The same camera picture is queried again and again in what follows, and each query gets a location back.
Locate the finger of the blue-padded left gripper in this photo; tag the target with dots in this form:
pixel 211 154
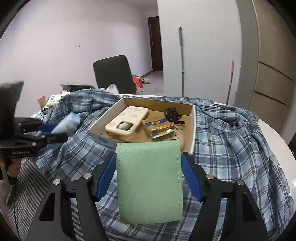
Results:
pixel 49 138
pixel 28 125

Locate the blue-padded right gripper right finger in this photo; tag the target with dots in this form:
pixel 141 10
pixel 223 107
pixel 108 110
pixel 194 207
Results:
pixel 242 221

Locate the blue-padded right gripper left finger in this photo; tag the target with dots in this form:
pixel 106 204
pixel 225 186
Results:
pixel 53 219

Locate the blue tissue pack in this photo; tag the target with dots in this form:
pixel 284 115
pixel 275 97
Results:
pixel 68 125

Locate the beige floral phone case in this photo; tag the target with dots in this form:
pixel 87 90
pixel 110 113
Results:
pixel 131 114

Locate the green leather wallet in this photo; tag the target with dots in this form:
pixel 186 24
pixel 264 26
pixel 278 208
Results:
pixel 149 182

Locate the yellow blue cigarette pack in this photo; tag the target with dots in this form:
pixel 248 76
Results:
pixel 157 127

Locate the left hand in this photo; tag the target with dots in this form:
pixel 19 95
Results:
pixel 14 167

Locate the blue white medicine box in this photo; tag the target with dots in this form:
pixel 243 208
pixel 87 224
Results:
pixel 53 99

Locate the grey striped cloth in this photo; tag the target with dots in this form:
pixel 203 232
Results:
pixel 25 198

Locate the blue plaid shirt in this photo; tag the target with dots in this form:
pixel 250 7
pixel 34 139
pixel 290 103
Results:
pixel 229 144

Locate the black office chair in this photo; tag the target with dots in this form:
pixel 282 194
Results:
pixel 114 70

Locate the red plastic bag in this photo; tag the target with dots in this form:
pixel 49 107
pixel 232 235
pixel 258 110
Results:
pixel 138 81

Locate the gold three-door refrigerator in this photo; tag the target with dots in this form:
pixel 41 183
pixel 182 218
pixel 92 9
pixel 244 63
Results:
pixel 267 75

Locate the dark brown door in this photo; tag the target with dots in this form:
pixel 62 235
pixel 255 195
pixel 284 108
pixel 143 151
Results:
pixel 156 44

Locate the white wall switch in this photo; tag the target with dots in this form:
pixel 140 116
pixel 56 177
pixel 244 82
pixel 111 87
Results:
pixel 77 45

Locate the pink handled broom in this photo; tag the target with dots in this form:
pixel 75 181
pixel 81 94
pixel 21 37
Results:
pixel 231 81

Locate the green handled mop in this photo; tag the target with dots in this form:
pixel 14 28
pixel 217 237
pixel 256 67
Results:
pixel 182 58

